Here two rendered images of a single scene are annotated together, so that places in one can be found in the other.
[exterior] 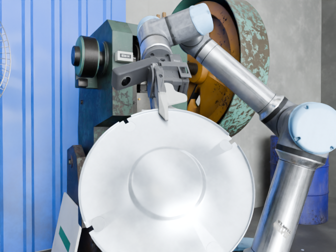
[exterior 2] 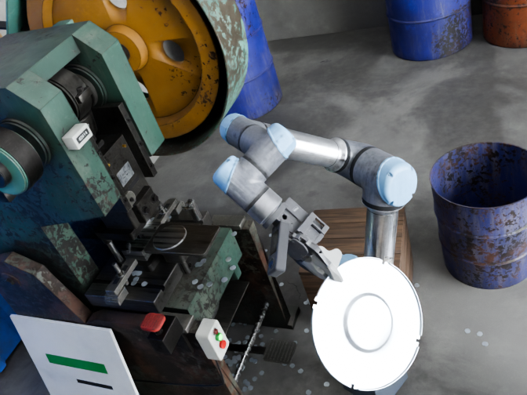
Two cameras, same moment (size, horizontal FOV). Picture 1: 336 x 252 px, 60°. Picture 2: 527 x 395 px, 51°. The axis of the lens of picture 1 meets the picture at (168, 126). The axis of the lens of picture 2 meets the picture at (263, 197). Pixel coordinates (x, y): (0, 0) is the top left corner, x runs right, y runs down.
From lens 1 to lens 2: 103 cm
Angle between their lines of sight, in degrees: 44
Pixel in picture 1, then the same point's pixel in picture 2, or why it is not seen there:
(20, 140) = not seen: outside the picture
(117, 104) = (102, 199)
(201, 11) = (288, 142)
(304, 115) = (391, 183)
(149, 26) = (245, 183)
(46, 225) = not seen: outside the picture
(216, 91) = (178, 79)
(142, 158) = (347, 320)
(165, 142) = (349, 297)
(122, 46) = (63, 121)
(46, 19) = not seen: outside the picture
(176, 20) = (268, 164)
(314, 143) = (402, 199)
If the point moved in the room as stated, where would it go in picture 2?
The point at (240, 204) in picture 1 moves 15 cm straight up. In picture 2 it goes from (409, 302) to (401, 257)
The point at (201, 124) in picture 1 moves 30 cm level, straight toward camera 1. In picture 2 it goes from (359, 263) to (467, 342)
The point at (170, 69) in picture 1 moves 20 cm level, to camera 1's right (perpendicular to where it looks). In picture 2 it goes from (307, 229) to (367, 179)
